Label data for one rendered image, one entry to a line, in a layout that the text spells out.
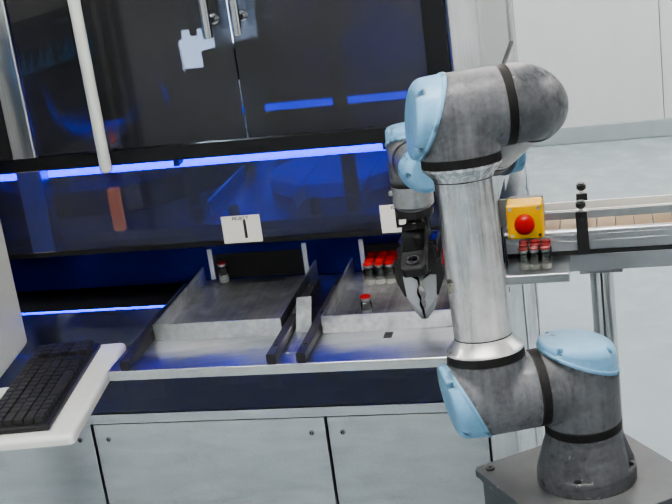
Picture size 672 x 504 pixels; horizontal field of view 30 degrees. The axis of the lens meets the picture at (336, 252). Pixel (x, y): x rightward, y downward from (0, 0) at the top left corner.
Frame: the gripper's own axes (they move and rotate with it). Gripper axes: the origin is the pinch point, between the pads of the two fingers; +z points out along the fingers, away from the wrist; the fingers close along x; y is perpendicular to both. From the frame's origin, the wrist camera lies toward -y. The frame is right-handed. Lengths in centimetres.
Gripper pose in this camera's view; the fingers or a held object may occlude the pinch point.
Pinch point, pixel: (424, 313)
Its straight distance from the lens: 233.9
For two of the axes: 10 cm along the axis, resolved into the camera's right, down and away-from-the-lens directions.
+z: 1.3, 9.5, 2.9
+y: 1.9, -3.1, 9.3
